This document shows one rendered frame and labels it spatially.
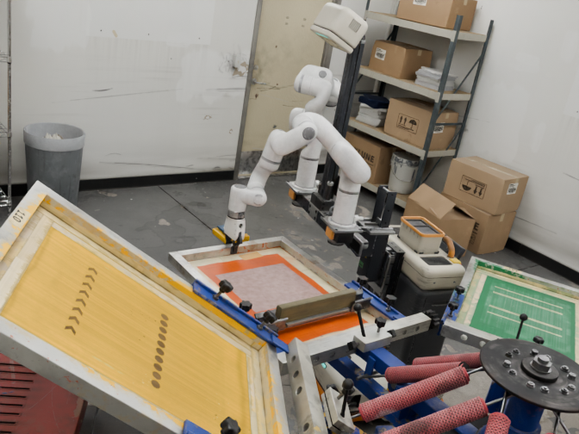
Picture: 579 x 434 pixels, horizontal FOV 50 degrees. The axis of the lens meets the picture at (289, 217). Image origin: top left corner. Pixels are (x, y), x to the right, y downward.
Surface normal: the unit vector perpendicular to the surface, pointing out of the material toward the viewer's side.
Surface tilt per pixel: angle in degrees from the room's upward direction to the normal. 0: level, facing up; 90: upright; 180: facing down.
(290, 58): 90
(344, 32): 90
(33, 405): 0
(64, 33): 90
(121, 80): 90
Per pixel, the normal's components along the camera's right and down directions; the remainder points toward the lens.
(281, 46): 0.58, 0.40
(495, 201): -0.74, 0.13
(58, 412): 0.16, -0.91
